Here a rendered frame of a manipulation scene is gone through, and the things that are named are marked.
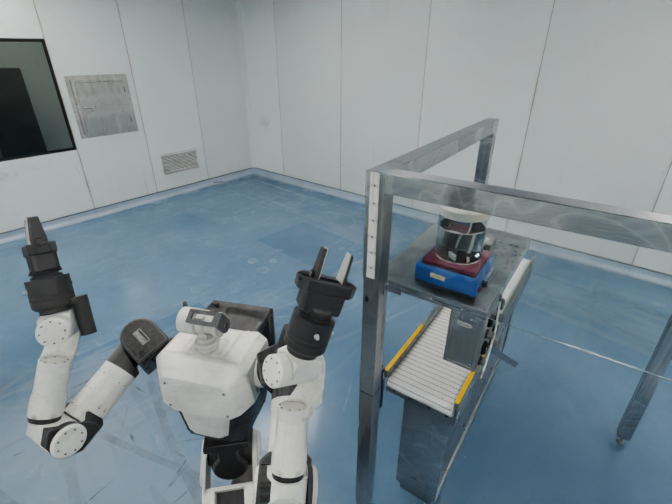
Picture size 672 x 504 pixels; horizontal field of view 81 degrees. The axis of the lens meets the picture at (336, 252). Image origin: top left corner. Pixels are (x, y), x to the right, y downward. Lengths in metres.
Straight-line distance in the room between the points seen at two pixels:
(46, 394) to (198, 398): 0.33
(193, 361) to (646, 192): 4.03
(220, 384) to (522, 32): 4.08
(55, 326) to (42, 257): 0.16
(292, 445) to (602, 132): 3.95
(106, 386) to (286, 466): 0.55
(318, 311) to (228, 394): 0.39
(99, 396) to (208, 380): 0.28
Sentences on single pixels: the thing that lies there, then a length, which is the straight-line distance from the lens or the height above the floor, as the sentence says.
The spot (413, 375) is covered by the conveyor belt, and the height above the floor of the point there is 0.80.
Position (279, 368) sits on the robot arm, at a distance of 0.79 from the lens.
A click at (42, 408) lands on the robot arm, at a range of 1.17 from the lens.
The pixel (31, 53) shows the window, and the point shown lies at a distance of 5.62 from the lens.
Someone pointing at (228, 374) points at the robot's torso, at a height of 1.20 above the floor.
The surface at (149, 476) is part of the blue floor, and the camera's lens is 2.46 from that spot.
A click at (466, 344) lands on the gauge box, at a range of 1.31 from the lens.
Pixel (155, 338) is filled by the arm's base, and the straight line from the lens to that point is 1.20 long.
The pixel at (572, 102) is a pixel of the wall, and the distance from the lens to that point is 4.38.
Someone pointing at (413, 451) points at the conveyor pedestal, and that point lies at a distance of 1.99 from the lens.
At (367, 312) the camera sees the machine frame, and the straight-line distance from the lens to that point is 1.33.
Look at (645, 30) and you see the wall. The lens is 4.32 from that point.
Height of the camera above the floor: 1.91
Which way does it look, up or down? 27 degrees down
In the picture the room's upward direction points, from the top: straight up
